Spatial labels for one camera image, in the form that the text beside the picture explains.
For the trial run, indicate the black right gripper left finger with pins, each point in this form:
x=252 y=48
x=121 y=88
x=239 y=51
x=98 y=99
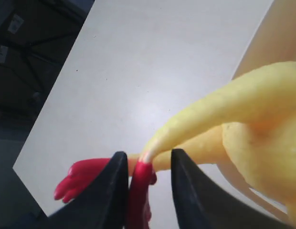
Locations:
x=102 y=205

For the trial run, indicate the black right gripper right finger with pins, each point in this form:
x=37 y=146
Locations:
x=202 y=204

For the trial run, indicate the whole yellow rubber chicken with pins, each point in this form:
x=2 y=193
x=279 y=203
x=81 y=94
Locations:
x=249 y=123

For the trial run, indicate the cream bin marked O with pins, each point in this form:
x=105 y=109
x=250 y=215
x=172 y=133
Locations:
x=275 y=39

